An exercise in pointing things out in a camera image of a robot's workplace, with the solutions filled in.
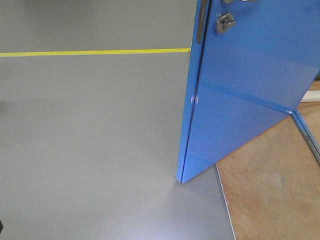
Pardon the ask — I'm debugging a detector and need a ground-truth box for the blue door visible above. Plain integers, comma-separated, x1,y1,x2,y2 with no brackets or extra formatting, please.
176,0,320,183

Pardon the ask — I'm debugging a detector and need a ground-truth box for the metal door lock plate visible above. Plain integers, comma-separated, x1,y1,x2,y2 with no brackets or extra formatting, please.
196,0,208,44

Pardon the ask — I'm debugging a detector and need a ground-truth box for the yellow floor tape line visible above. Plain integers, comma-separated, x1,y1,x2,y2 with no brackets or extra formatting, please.
0,48,191,58

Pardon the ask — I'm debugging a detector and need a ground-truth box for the metal thumb turn lock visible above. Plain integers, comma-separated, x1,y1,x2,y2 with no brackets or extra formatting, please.
216,12,236,34

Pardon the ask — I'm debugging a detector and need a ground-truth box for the plywood base platform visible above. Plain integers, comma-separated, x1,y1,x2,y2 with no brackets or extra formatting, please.
215,79,320,240

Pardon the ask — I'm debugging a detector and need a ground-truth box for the black robot part left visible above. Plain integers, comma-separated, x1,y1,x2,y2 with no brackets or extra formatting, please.
0,221,4,233

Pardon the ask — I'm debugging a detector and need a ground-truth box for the metal door handle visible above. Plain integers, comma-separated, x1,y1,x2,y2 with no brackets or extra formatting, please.
221,0,261,5

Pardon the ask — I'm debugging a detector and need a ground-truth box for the white wooden border frame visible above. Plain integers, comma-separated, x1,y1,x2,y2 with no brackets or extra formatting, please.
300,90,320,103

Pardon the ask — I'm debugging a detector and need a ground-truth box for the blue door threshold frame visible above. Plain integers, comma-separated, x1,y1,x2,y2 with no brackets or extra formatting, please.
292,109,320,164

